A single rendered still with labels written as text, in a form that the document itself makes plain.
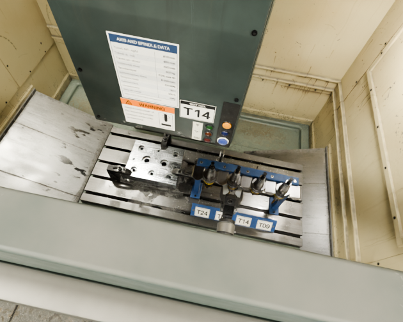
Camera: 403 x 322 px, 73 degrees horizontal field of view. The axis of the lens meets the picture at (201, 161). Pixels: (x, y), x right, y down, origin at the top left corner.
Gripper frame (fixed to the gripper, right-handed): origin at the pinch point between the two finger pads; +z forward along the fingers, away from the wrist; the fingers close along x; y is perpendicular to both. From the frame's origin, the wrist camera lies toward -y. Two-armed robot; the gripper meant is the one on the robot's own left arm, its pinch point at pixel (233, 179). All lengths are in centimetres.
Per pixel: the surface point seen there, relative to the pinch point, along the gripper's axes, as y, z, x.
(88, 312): -87, -55, -19
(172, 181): 20.3, 1.9, -30.0
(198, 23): -79, -5, -19
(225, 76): -67, -6, -12
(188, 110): -53, -7, -20
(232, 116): -54, -7, -8
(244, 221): 25.3, -10.2, 11.4
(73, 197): 54, -9, -93
